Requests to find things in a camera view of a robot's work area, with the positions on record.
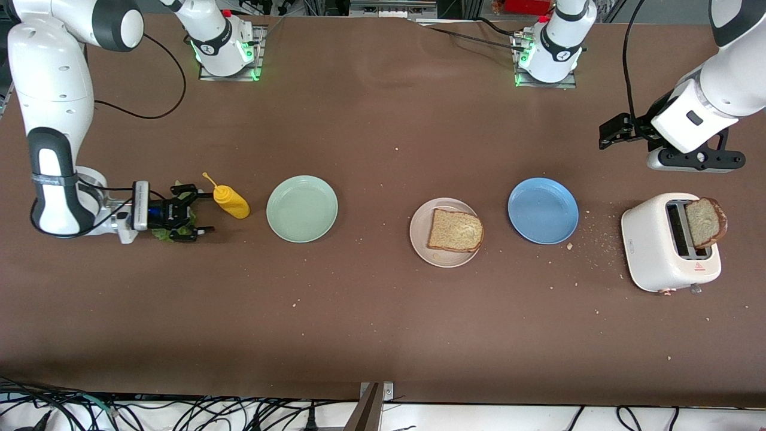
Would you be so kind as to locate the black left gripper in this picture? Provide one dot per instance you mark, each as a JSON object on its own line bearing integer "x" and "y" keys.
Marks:
{"x": 639, "y": 127}

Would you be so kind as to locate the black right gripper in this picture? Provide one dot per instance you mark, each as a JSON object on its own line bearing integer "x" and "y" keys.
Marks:
{"x": 163, "y": 213}

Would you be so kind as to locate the green lettuce leaf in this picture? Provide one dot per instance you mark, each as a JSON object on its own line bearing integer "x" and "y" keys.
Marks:
{"x": 182, "y": 179}

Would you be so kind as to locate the yellow mustard squeeze bottle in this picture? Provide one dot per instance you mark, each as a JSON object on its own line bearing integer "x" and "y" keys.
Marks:
{"x": 230, "y": 203}

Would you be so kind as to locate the brown bread slice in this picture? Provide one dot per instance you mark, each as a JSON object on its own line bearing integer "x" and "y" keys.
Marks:
{"x": 455, "y": 230}
{"x": 706, "y": 221}

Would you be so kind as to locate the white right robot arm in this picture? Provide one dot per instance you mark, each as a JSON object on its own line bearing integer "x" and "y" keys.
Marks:
{"x": 51, "y": 84}

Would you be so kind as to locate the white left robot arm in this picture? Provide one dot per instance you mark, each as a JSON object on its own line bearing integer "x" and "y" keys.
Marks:
{"x": 727, "y": 90}

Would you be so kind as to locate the blue plate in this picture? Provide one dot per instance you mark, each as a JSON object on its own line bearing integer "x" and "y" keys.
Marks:
{"x": 543, "y": 211}

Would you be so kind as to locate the pale green plate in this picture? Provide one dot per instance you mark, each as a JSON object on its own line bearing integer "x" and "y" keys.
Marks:
{"x": 302, "y": 209}

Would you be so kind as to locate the beige plate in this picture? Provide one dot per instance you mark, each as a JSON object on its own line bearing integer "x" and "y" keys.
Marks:
{"x": 420, "y": 245}

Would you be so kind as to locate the white toaster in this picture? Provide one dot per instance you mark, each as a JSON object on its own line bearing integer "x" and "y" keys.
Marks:
{"x": 649, "y": 251}

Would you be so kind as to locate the red box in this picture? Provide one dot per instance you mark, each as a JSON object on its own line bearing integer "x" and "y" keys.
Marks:
{"x": 526, "y": 6}

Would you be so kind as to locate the black floor plug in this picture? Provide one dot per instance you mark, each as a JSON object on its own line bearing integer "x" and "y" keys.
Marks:
{"x": 310, "y": 422}

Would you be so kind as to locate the grey metal box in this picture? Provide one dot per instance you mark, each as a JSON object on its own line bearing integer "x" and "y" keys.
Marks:
{"x": 389, "y": 8}

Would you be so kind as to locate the dark metal bar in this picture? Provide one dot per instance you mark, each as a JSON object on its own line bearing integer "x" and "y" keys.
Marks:
{"x": 366, "y": 413}

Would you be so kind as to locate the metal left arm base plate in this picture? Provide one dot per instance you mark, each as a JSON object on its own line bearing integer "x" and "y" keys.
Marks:
{"x": 568, "y": 85}

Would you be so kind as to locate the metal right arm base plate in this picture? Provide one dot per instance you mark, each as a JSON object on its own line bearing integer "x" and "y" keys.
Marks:
{"x": 258, "y": 54}

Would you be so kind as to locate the silver metal clamp bracket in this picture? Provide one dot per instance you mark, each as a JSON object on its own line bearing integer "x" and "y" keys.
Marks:
{"x": 388, "y": 392}

